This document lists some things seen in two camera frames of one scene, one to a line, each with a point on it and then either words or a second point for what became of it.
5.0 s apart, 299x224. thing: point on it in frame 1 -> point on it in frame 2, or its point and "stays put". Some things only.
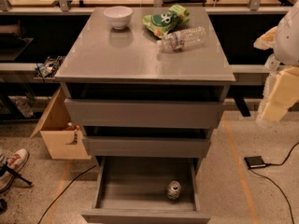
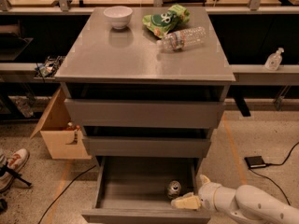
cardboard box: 60,143 stays put
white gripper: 288,42 -> 206,196
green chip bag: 162,23 stays put
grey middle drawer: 147,142 stays put
